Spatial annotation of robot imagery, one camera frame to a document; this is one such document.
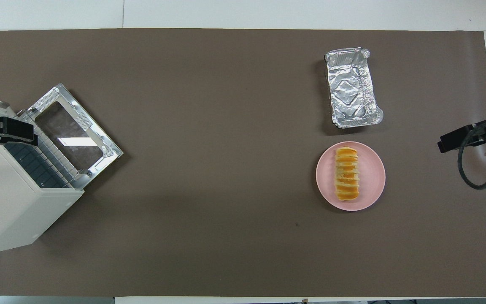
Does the aluminium foil tray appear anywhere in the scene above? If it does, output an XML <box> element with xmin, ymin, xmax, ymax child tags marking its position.
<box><xmin>324</xmin><ymin>47</ymin><xmax>383</xmax><ymax>129</ymax></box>

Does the glazed twisted bread loaf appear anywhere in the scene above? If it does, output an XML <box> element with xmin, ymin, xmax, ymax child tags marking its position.
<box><xmin>335</xmin><ymin>147</ymin><xmax>360</xmax><ymax>201</ymax></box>

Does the cream toaster oven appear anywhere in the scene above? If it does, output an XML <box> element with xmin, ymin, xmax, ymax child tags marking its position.
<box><xmin>0</xmin><ymin>92</ymin><xmax>85</xmax><ymax>258</ymax></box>

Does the glass oven door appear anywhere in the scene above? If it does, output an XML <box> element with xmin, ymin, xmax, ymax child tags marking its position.
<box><xmin>15</xmin><ymin>83</ymin><xmax>124</xmax><ymax>189</ymax></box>

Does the pink round plate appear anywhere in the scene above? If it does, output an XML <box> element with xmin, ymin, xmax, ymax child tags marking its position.
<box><xmin>316</xmin><ymin>141</ymin><xmax>386</xmax><ymax>212</ymax></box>

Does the brown table mat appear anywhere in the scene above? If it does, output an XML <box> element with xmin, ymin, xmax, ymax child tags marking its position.
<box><xmin>0</xmin><ymin>28</ymin><xmax>486</xmax><ymax>298</ymax></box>

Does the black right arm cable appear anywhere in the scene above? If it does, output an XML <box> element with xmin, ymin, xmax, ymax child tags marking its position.
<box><xmin>457</xmin><ymin>124</ymin><xmax>486</xmax><ymax>190</ymax></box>

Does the metal oven wire rack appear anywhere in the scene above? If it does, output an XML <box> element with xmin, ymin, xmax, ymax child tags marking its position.
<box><xmin>5</xmin><ymin>112</ymin><xmax>79</xmax><ymax>189</ymax></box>

